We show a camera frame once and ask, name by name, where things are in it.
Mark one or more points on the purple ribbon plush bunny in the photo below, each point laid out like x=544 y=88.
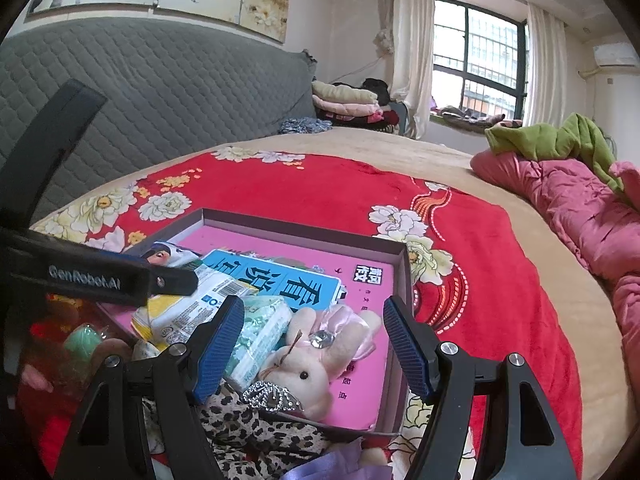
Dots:
x=340 y=465

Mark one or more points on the curtain tieback tassel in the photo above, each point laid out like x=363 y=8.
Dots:
x=384 y=42

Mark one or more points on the grey chair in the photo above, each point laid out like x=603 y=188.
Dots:
x=402 y=120

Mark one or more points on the grey quilted headboard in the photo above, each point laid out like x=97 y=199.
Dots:
x=175 y=100

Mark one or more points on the leopard print scrunchie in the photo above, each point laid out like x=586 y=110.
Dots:
x=250 y=435

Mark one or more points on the pink ribbon plush bunny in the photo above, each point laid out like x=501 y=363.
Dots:
x=305 y=375

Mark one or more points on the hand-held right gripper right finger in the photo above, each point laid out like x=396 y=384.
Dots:
x=410 y=355

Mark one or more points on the teal tissue pack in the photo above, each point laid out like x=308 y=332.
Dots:
x=260 y=330

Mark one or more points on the white curtain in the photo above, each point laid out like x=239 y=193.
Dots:
x=412 y=35
x=545 y=60

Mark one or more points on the black framed window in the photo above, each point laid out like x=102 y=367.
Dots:
x=480 y=60

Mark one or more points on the silver rhinestone bow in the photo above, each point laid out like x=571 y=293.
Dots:
x=270 y=395

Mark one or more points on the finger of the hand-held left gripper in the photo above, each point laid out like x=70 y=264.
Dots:
x=175 y=282
x=55 y=150

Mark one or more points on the shallow cardboard box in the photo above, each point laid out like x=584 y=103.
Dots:
x=300 y=227

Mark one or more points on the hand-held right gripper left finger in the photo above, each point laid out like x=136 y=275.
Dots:
x=220 y=355

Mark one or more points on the white air conditioner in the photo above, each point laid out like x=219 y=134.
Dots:
x=617 y=55

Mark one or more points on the blue patterned cloth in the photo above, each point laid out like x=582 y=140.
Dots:
x=302 y=125

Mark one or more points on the yellow wipes packet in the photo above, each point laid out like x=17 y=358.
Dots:
x=180 y=320

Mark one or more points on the windowsill cushions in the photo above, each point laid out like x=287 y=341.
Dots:
x=465 y=117

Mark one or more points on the green egg sponge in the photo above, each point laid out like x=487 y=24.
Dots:
x=82 y=342

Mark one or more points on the red floral blanket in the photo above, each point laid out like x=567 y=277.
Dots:
x=325 y=195

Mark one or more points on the white blue cartoon packet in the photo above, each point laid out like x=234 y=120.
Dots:
x=167 y=255

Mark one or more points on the green garment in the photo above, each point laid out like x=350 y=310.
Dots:
x=530 y=137

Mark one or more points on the pink quilt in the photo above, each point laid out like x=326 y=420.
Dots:
x=575 y=210

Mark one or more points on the stack of folded clothes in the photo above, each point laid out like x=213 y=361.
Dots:
x=345 y=102

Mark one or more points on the peach makeup sponge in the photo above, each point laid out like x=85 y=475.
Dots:
x=117 y=350

